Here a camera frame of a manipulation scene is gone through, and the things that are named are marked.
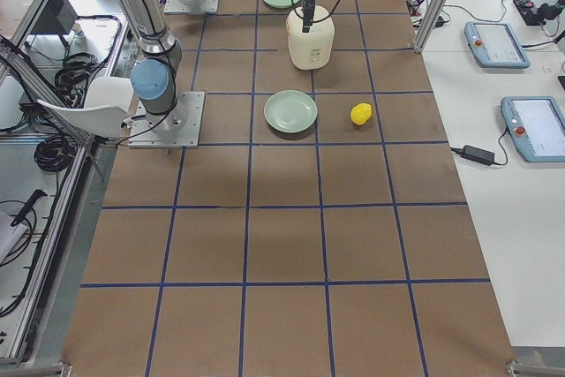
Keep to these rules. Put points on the teach pendant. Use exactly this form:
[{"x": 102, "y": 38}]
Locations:
[
  {"x": 536, "y": 126},
  {"x": 494, "y": 45}
]

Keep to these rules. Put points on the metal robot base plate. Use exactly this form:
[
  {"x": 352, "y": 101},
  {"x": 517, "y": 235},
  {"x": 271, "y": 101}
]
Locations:
[{"x": 180, "y": 129}]

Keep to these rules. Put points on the black power adapter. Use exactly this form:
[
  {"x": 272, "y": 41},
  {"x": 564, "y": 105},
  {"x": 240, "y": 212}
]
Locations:
[{"x": 478, "y": 155}]

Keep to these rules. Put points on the black device on desk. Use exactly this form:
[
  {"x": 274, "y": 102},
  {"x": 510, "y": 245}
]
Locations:
[{"x": 533, "y": 15}]

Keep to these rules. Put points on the white plastic chair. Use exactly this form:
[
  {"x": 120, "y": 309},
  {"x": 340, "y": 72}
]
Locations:
[{"x": 105, "y": 108}]

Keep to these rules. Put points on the green plate near centre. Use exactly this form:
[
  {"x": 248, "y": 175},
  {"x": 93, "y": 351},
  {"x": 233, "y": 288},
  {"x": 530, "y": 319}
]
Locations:
[{"x": 290, "y": 111}]

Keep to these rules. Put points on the yellow lemon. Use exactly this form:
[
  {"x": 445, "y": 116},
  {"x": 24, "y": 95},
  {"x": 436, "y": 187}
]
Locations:
[{"x": 361, "y": 113}]

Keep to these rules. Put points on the lower teach pendant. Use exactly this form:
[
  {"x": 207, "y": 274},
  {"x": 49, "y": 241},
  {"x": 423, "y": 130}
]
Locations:
[{"x": 536, "y": 126}]

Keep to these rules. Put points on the upper teach pendant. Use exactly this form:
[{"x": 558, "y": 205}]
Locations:
[{"x": 494, "y": 45}]

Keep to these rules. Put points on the cream white rice cooker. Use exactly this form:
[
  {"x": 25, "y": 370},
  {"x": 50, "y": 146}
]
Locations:
[{"x": 312, "y": 50}]

